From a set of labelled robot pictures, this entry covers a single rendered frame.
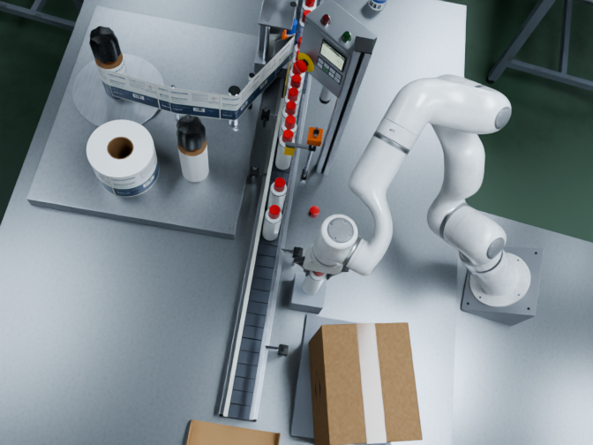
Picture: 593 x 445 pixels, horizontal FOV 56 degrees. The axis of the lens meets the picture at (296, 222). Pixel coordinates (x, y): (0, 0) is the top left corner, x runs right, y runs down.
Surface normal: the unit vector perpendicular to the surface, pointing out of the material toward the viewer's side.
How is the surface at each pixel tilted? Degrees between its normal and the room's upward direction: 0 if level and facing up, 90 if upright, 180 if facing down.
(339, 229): 1
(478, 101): 30
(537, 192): 0
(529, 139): 0
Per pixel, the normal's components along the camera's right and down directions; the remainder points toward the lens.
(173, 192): 0.11, -0.37
